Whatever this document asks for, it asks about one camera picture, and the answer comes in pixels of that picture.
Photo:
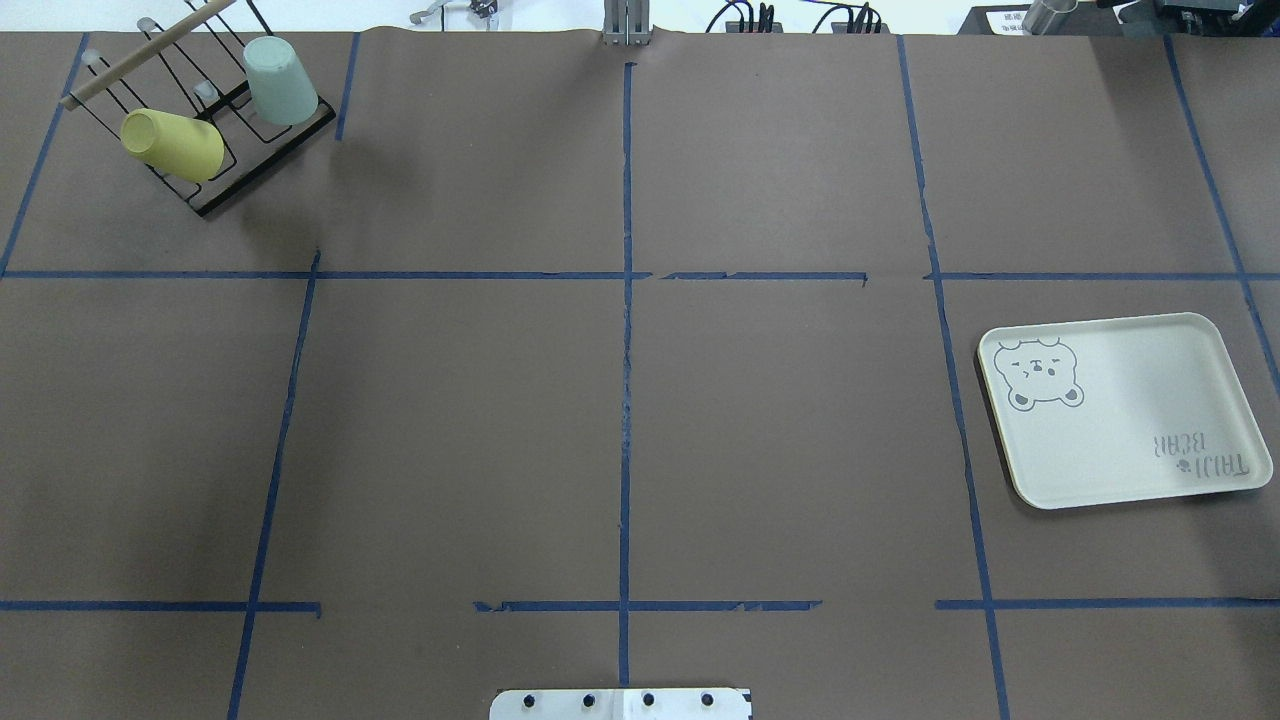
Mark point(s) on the pale green plastic cup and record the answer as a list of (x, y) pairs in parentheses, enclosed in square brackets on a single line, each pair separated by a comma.
[(282, 91)]

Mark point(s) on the cream bear serving tray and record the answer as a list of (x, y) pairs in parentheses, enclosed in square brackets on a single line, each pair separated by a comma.
[(1121, 410)]

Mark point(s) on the yellow plastic cup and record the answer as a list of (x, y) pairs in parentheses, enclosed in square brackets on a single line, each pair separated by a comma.
[(187, 148)]

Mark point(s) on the silver metal can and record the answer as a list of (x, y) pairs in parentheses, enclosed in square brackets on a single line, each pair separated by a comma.
[(1047, 17)]

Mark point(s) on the aluminium frame post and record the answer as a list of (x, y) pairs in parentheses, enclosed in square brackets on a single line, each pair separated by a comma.
[(627, 23)]

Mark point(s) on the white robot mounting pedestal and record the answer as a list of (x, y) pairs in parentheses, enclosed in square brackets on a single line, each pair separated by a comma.
[(623, 703)]

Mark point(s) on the black wire cup rack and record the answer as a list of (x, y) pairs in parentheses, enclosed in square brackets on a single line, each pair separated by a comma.
[(193, 66)]

